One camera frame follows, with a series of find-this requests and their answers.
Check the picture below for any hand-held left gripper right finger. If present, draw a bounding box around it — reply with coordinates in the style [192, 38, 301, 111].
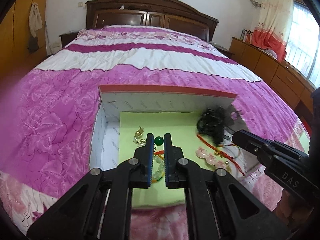
[164, 132, 290, 240]

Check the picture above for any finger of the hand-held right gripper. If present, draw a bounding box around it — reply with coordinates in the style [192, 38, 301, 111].
[232, 130, 275, 167]

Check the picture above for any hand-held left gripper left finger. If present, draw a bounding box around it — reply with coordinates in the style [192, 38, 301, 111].
[26, 133, 155, 240]

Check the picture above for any pale bead bracelet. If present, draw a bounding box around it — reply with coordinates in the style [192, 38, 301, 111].
[153, 136, 165, 179]

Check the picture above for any pink bead red cord bracelet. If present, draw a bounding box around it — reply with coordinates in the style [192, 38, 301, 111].
[197, 134, 247, 177]

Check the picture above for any pink bear hair clip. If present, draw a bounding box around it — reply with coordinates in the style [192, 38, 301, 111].
[195, 147, 232, 173]

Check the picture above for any red cardboard box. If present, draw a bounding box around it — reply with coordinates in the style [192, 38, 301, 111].
[89, 84, 262, 209]

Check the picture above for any person's right hand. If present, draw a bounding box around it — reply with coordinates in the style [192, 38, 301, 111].
[276, 189, 314, 228]

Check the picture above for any green paper piece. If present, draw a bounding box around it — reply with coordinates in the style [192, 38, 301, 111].
[299, 132, 311, 153]

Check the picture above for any light green paper sheet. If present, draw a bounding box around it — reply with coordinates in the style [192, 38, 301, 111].
[116, 111, 247, 208]

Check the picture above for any long wooden cabinet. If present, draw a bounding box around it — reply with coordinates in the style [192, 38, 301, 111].
[229, 37, 316, 112]

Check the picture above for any dark wooden nightstand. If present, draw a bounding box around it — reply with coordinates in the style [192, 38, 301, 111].
[59, 32, 80, 48]
[214, 45, 235, 58]

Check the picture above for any pink floral bedspread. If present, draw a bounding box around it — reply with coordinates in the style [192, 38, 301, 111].
[0, 25, 313, 240]

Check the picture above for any row of books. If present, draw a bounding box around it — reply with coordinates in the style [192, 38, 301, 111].
[240, 29, 253, 42]

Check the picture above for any window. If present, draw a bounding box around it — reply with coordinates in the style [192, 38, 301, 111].
[285, 0, 320, 89]

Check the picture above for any red and white curtain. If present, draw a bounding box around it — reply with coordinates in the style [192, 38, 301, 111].
[251, 0, 295, 61]

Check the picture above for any dark wooden headboard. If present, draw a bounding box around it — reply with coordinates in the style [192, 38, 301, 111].
[85, 0, 220, 42]

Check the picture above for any hanging dark bag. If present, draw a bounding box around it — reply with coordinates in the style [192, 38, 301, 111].
[27, 36, 40, 53]

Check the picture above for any hanging white cloth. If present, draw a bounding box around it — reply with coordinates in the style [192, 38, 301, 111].
[28, 3, 43, 37]

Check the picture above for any wooden wardrobe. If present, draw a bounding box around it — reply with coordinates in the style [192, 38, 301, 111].
[0, 0, 52, 83]

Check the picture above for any black hair tie bundle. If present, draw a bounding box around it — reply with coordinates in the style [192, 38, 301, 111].
[196, 106, 240, 147]

